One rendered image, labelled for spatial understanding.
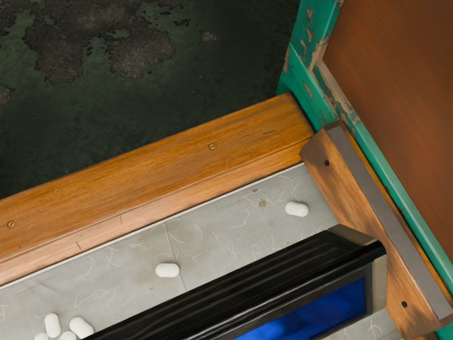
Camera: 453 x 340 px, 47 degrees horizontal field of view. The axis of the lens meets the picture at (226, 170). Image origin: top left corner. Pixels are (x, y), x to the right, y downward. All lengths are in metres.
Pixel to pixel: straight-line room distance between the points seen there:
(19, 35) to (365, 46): 1.50
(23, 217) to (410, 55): 0.56
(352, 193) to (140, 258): 0.32
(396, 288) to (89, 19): 1.53
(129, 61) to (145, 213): 1.12
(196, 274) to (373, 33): 0.40
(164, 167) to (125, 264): 0.15
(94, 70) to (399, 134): 1.33
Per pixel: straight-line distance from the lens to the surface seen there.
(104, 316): 0.77
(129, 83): 1.79
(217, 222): 0.79
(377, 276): 0.43
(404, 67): 0.62
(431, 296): 0.70
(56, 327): 0.76
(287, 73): 0.88
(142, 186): 0.78
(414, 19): 0.59
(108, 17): 1.97
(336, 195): 0.74
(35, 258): 0.79
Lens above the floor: 1.49
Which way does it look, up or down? 66 degrees down
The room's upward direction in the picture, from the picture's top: 8 degrees clockwise
